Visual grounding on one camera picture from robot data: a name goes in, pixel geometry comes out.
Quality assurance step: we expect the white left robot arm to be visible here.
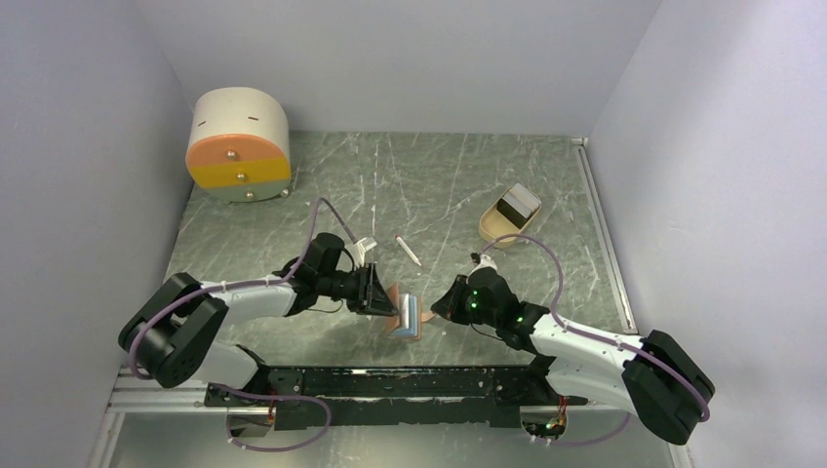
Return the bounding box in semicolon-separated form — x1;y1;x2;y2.
117;232;399;406

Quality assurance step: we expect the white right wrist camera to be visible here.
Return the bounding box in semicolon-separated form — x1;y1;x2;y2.
470;253;497;272

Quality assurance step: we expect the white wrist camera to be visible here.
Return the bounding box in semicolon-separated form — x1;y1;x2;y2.
470;253;497;272
348;236;377;267

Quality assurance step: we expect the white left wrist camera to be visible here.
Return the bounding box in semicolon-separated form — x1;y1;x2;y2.
348;236;377;267

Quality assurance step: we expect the aluminium frame rail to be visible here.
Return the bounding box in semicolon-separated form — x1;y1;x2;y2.
571;137;639;334

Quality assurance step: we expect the round beige drawer box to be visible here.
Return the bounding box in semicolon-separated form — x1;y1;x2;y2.
185;87;292;203

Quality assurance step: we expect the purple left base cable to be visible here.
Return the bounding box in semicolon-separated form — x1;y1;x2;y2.
213;384;334;453

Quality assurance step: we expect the pink leather card holder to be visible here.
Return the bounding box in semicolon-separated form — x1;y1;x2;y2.
384;283;436;340

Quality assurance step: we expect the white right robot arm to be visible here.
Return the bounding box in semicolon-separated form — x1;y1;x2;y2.
431;267;715;446

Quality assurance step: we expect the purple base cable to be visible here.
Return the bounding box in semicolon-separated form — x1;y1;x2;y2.
213;384;334;453
530;412;633;449

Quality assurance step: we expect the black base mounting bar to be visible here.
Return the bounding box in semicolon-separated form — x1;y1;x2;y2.
204;365;587;430

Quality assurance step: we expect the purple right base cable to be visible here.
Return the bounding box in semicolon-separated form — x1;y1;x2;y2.
530;412;633;449

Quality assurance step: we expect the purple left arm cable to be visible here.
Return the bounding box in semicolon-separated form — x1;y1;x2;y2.
127;196;357;381

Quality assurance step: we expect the beige oval tray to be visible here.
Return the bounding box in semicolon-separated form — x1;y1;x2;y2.
478;183;542;250

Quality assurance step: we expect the white pen with red cap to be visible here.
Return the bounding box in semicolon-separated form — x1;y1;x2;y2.
394;235;422;267

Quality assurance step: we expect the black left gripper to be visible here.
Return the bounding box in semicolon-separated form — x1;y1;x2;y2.
318;262;399;318

